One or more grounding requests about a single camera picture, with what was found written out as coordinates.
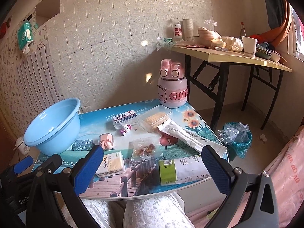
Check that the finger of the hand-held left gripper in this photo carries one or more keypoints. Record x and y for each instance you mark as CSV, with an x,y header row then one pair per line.
x,y
51,161
22,166

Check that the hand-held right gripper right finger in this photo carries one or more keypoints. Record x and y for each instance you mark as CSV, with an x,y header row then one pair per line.
x,y
215,168

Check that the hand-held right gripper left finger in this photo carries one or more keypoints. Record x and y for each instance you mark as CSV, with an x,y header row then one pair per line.
x,y
87,168

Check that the light blue plastic basin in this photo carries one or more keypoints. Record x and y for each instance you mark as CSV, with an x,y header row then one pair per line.
x,y
47,135

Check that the yellow white tissue pack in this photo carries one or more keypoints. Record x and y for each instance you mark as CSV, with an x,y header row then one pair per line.
x,y
114,163

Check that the white green pack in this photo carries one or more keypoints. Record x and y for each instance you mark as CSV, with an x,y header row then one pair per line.
x,y
182,169

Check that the long white packet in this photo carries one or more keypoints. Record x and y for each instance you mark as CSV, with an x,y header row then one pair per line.
x,y
190,137

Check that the small cat figurine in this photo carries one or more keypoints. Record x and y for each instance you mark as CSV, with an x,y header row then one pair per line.
x,y
125,130

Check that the clear snack packet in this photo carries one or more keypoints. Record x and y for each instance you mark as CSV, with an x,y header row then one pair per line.
x,y
143,150

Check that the clear floss pick box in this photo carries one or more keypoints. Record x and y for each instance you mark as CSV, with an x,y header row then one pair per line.
x,y
125,120

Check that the clear toothpick box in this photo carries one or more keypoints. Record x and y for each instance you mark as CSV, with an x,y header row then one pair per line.
x,y
155,120

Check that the small white pot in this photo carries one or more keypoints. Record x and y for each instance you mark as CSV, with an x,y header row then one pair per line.
x,y
22,146

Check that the small bin with plastic liner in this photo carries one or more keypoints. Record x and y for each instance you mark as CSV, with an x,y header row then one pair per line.
x,y
235,137

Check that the person's left leg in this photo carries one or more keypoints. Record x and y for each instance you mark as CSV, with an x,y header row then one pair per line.
x,y
95,213

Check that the person's leg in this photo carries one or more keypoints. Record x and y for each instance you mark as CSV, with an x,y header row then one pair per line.
x,y
154,211
95,213

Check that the crumpled paper scrap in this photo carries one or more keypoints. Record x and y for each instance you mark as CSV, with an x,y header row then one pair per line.
x,y
262,138

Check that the person's right leg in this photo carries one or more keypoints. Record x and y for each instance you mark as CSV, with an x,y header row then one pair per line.
x,y
154,211

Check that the pink printed blanket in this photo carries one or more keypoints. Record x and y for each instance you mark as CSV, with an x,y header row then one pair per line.
x,y
289,171

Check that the pink bear water bottle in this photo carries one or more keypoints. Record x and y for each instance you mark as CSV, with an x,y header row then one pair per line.
x,y
172,92

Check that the folding table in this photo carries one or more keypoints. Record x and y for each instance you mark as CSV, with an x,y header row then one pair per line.
x,y
237,57

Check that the red snack packet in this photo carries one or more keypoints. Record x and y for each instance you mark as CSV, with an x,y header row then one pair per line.
x,y
219,48

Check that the dark green bowl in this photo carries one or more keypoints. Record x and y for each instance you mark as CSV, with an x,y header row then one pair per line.
x,y
263,52

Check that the bag of white buns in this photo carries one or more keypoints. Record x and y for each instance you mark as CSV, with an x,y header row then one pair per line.
x,y
234,43

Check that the white paper cup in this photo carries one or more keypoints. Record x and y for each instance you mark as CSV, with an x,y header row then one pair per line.
x,y
249,46

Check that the green plastic bag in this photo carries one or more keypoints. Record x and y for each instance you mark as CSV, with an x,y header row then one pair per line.
x,y
166,43

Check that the bagged flat bread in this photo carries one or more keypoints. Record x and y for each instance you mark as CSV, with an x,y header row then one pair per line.
x,y
209,33

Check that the glass bottle red label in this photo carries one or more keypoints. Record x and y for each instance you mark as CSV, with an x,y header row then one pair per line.
x,y
178,32

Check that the dark sauce bottle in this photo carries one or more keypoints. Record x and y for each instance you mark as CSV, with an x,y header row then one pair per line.
x,y
242,29

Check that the stack of paper cups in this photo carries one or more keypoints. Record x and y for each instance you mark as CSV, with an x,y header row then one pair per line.
x,y
187,29

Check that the orange cloth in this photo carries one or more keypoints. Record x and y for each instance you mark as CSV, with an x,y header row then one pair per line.
x,y
282,33

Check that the window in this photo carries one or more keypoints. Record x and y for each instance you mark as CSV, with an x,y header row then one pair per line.
x,y
298,35

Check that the green wall tissue box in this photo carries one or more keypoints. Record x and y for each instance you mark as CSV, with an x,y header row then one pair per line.
x,y
23,35

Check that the red wall box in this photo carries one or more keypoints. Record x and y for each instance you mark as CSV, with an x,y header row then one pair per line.
x,y
2,29

